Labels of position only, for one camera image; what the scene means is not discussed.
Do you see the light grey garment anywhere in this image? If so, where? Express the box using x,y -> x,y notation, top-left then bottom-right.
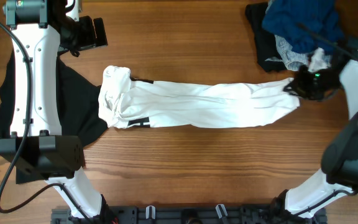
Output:
265,35 -> 311,72

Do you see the white t-shirt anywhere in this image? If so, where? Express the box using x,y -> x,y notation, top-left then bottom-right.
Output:
98,65 -> 300,129

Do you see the black garment at top right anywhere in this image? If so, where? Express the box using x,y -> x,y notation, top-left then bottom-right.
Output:
245,2 -> 287,72

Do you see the left white rail clip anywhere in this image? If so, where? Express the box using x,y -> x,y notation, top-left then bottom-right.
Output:
145,205 -> 156,220

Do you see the right white rail clip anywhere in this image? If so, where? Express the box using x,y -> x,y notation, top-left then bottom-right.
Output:
215,204 -> 229,224

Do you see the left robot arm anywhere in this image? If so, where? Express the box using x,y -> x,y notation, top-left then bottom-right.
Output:
0,0 -> 117,223

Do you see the dark blue garment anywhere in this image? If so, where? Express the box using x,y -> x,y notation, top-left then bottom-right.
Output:
262,0 -> 344,54

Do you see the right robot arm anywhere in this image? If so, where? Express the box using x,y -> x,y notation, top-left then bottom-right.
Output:
268,38 -> 358,223

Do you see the black garment on left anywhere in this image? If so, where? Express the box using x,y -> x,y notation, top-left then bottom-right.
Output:
0,51 -> 109,185

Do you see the black garment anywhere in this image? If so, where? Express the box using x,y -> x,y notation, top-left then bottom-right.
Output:
0,51 -> 109,185
245,2 -> 287,72

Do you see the white rail clip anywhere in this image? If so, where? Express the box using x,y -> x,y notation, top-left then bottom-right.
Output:
145,205 -> 156,220
215,204 -> 229,224

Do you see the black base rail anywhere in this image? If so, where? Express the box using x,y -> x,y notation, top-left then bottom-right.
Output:
50,204 -> 328,224

